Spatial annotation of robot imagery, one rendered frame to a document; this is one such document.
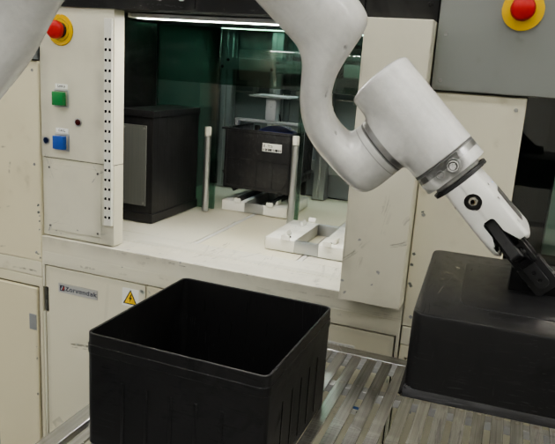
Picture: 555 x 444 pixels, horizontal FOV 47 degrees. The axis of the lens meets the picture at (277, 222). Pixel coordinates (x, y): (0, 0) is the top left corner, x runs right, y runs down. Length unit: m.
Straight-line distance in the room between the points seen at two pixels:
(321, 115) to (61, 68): 0.89
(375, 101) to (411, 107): 0.04
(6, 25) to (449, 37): 0.75
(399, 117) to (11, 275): 1.21
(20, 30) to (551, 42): 0.84
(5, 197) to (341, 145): 1.08
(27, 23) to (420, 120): 0.45
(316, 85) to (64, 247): 0.99
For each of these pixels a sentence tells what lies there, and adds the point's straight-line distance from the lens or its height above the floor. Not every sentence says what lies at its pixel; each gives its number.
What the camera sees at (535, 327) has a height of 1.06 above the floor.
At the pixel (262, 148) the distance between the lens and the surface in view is 1.88.
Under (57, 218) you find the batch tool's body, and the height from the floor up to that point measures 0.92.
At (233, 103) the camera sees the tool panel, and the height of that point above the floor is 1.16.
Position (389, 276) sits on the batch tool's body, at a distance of 1.23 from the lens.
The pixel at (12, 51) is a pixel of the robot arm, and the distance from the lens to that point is 0.78.
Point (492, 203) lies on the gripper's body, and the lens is 0.78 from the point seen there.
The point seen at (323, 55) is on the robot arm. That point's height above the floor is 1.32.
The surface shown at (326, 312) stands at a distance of 1.03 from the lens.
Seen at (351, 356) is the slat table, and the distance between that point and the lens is 1.31.
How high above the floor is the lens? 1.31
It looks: 14 degrees down
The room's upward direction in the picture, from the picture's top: 4 degrees clockwise
